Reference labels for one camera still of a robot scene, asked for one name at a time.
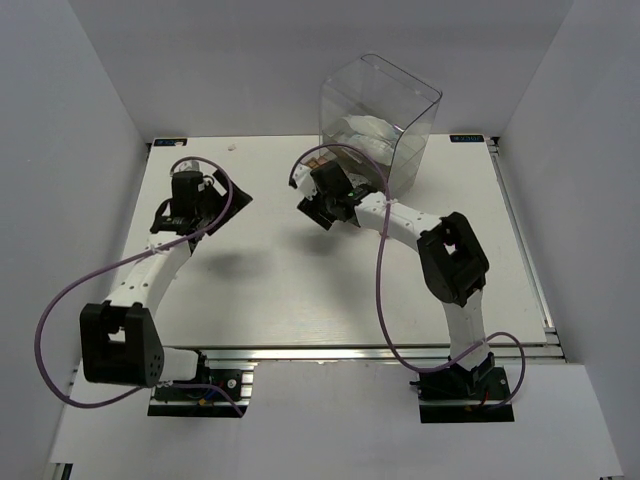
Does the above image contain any white cotton pad pack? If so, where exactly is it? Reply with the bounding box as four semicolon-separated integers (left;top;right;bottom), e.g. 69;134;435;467
343;115;402;144

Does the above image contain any clear acrylic makeup organizer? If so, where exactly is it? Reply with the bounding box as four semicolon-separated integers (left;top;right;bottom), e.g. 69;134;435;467
319;53;442;198

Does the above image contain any white blue tube pouch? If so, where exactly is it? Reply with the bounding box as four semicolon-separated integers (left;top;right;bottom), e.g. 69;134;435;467
345;134;394;165

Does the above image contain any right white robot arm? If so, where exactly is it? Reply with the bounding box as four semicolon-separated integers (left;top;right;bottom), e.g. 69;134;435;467
289;161;494;399

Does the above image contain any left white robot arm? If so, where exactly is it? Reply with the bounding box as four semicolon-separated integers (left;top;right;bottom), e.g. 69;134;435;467
79;170;252;399

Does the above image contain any left blue table label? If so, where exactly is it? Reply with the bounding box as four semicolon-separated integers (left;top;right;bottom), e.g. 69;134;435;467
152;138;188;147

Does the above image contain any blue table label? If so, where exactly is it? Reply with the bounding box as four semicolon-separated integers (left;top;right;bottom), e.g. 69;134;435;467
449;134;485;143
152;138;188;147

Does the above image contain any right blue table label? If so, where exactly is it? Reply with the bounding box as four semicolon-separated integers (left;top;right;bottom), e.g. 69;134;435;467
449;134;485;143

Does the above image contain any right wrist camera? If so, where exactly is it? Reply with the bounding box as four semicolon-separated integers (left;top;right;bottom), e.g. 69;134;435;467
289;164;317;199

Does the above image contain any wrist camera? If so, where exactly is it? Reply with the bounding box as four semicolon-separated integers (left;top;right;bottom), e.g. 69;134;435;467
289;164;317;199
169;156;208;177

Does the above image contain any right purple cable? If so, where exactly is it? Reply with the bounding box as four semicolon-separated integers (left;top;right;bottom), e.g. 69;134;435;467
288;143;526;409

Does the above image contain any purple cable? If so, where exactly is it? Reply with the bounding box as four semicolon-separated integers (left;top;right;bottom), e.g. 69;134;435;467
288;143;526;409
33;157;251;417

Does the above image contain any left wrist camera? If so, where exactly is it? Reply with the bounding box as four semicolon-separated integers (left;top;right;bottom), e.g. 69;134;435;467
169;156;208;177

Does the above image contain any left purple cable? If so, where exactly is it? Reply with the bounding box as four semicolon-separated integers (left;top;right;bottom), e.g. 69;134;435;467
33;157;251;417

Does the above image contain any aluminium front rail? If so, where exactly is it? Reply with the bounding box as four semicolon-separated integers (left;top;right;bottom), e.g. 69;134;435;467
202;346;449;362

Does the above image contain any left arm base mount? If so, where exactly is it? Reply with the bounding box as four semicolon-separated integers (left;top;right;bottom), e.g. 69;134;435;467
147;351;250;418

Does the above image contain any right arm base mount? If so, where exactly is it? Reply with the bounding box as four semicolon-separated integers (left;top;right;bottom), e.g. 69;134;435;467
409;367;515;424

